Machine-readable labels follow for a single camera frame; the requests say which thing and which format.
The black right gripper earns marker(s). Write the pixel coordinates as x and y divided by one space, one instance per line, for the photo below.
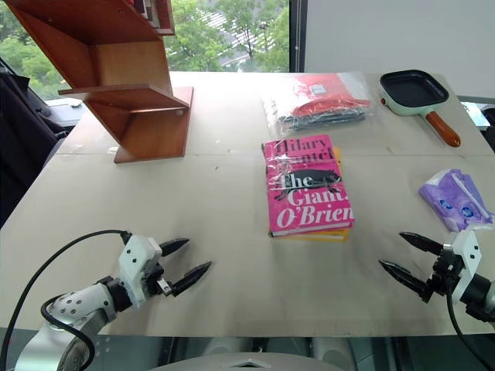
444 272

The pink Giant O'Brien book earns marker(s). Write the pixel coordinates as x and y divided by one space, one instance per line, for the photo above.
309 201

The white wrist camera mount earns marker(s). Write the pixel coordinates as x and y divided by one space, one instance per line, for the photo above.
468 251
135 263

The grey robot torso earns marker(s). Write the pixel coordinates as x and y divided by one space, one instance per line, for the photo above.
216 363

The pale blue box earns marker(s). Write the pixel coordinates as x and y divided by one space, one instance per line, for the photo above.
477 114

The brown wooden zigzag bookshelf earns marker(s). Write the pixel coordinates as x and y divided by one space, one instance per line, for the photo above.
147 131

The plastic bag of red clothing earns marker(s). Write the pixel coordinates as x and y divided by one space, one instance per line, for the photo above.
321 104

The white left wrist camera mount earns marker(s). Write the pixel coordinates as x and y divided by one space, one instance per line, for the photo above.
135 263

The black window frame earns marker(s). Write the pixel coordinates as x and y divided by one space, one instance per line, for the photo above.
298 35

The black chair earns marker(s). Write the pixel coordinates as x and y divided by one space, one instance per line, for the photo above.
23 135

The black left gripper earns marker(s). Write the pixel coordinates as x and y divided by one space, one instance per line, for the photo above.
156 280

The grey rounded shape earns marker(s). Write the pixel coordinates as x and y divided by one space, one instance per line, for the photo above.
232 344
332 348

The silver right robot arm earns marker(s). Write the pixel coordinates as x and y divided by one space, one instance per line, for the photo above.
483 293

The purple tissue pack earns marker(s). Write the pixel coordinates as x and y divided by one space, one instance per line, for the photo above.
452 197

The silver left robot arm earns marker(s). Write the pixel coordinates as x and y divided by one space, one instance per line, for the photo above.
77 305

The yellow book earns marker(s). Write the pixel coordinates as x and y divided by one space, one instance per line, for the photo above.
332 234

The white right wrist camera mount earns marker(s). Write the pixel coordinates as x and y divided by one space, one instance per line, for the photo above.
468 251

